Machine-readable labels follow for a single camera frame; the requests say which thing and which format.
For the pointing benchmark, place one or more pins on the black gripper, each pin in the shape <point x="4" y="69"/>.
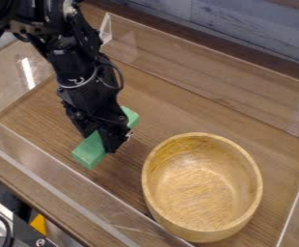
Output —
<point x="93" y="107"/>

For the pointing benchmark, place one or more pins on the green rectangular block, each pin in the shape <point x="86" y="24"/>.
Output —
<point x="90" y="152"/>

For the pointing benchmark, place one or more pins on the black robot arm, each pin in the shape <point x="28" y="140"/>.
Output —
<point x="54" y="26"/>

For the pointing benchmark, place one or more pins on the brown wooden bowl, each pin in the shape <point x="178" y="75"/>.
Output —
<point x="202" y="186"/>

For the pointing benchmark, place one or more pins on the clear acrylic barrier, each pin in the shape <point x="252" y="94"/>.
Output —
<point x="92" y="214"/>

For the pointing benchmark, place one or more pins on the yellow tag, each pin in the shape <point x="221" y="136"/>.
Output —
<point x="40" y="224"/>

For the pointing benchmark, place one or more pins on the clear acrylic corner bracket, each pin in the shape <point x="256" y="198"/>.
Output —
<point x="106" y="29"/>

